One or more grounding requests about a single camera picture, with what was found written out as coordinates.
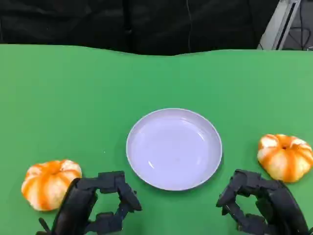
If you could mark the lilac plate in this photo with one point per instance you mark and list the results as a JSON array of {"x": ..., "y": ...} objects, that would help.
[{"x": 174, "y": 149}]

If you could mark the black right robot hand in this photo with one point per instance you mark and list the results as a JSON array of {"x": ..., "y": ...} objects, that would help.
[{"x": 281, "y": 203}]

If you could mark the green table cloth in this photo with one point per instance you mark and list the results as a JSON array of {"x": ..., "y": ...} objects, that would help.
[{"x": 97, "y": 98}]

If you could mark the black backdrop curtain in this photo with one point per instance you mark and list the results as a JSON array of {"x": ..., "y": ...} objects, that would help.
[{"x": 97, "y": 24}]

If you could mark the silver metal frame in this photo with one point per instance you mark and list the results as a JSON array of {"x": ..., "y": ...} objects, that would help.
[{"x": 281, "y": 27}]

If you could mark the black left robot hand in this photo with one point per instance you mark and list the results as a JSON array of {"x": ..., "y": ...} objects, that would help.
[{"x": 73, "y": 205}]

